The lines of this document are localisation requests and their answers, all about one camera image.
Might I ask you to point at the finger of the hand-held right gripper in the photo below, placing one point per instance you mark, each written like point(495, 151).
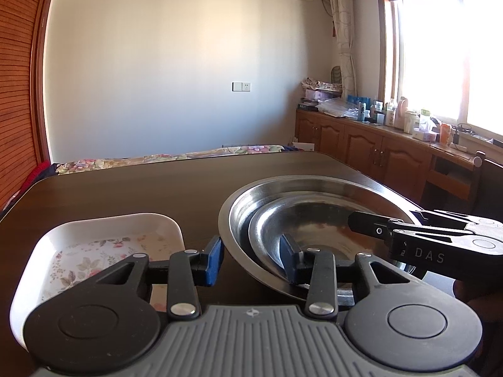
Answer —
point(448, 218)
point(367, 224)

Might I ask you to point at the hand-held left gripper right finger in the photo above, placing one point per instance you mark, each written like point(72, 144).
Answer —
point(290, 259)

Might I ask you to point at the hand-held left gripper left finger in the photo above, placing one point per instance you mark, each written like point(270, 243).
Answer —
point(214, 261)

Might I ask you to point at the large stainless steel bowl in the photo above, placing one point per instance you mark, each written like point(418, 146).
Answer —
point(235, 224)

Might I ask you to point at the medium stainless steel bowl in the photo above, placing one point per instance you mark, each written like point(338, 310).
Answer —
point(314, 220)

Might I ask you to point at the white floral rectangular plate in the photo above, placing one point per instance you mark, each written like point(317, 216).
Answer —
point(102, 253)
point(17, 310)

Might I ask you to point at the dark wooden chair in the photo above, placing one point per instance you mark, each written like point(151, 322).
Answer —
point(489, 182)

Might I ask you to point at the wooden cabinet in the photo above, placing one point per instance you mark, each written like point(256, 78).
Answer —
point(365, 145)

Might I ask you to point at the orange bottle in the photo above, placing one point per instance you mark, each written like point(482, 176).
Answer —
point(446, 133)

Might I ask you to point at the tissue box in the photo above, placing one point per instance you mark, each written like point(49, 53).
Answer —
point(426, 135)

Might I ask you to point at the white jar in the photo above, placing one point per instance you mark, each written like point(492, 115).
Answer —
point(410, 122)

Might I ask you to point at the green capped bottle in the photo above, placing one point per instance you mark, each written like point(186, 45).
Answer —
point(425, 118)

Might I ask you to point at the white plastic bottle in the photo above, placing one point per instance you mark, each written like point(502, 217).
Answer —
point(391, 114)

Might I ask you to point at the pink thermos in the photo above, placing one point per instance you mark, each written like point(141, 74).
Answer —
point(402, 114)

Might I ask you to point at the floral bed blanket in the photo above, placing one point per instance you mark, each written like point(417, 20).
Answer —
point(157, 159)

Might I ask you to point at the clear plastic bag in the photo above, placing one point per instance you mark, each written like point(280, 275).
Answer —
point(336, 108)

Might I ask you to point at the row of blue boxes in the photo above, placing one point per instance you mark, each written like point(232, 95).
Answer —
point(358, 99)

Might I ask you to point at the purple box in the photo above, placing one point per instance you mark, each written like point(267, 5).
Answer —
point(320, 95)

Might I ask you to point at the floral cloth bundle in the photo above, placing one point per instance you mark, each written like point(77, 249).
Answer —
point(320, 85)

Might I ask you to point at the woven hand fan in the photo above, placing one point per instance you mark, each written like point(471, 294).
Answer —
point(336, 74)

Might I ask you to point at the wooden framed window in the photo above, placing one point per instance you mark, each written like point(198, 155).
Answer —
point(440, 59)

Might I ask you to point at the red cloth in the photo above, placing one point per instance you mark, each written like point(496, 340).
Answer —
point(37, 176)

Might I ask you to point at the patterned beige curtain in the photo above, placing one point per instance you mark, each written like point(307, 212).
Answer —
point(344, 27)

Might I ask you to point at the wooden louvred wardrobe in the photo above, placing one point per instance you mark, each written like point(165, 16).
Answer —
point(19, 86)

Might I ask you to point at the white wall switch socket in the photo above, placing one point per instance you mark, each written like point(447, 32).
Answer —
point(241, 86)

